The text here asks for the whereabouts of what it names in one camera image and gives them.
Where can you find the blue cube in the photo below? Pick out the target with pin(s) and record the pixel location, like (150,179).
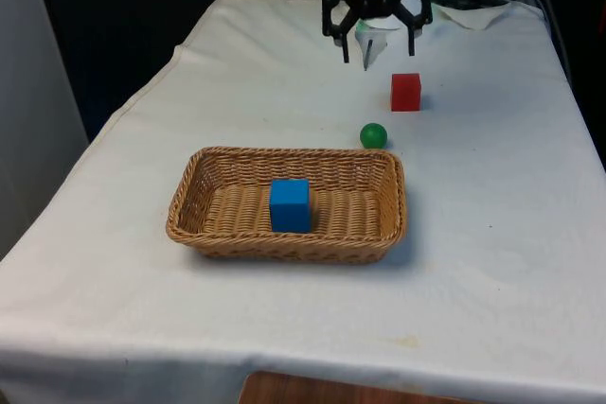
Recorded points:
(290,207)

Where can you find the wicker basket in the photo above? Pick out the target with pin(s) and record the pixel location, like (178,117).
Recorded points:
(227,215)

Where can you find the red cube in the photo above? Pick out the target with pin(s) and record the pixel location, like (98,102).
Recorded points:
(405,92)

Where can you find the green ball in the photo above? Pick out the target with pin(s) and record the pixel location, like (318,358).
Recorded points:
(373,135)

